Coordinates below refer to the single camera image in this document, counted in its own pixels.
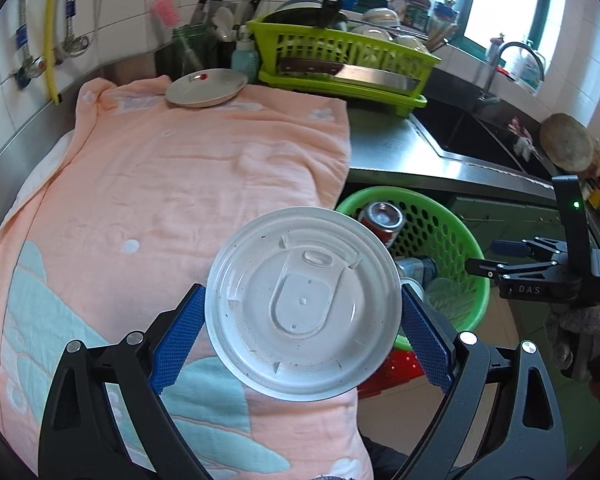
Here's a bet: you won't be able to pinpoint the white plastic lid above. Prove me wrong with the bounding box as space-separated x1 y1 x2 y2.
204 207 402 402

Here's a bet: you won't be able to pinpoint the silver blue drink can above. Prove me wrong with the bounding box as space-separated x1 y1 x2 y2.
394 257 438 299

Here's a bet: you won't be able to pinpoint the kitchen cleaver knife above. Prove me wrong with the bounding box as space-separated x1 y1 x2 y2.
277 58 420 93

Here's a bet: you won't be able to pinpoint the right gloved hand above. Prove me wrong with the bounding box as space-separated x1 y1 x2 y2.
545 304 600 382

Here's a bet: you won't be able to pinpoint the green cabinet drawer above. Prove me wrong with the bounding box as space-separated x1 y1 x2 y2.
449 196 564 247

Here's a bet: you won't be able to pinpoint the green plastic waste basket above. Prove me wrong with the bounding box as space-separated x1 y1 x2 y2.
336 186 490 330

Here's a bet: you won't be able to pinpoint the red plastic basket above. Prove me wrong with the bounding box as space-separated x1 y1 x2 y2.
358 349 425 400

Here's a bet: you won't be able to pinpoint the round wooden board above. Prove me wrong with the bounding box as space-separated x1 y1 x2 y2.
539 113 594 174

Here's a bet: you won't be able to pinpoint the red drink can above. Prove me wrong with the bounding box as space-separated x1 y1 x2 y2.
358 202 405 248

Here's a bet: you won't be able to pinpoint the steel sink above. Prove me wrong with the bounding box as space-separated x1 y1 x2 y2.
413 70 558 181

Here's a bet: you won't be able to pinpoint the chrome faucet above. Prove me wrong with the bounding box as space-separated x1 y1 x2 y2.
476 40 546 106

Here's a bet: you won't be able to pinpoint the pink towel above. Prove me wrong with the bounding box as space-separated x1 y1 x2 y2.
0 77 373 479

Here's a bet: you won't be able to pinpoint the green dish rack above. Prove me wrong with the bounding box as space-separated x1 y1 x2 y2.
248 18 440 117

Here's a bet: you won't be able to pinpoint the black frying pan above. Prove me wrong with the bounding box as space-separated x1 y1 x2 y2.
262 0 348 30

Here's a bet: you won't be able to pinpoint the teal soap bottle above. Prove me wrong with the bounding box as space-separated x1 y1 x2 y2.
230 25 260 84

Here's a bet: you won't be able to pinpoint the white ceramic plate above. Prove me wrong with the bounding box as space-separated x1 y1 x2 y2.
166 68 248 108

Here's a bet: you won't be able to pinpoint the metal water pipe valve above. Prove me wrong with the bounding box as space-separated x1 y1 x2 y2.
14 0 46 90

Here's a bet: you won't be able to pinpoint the pink bottle brush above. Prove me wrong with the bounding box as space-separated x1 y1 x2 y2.
151 0 181 28

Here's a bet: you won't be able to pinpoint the yellow gas hose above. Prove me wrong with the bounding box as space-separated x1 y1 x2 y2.
42 0 67 106

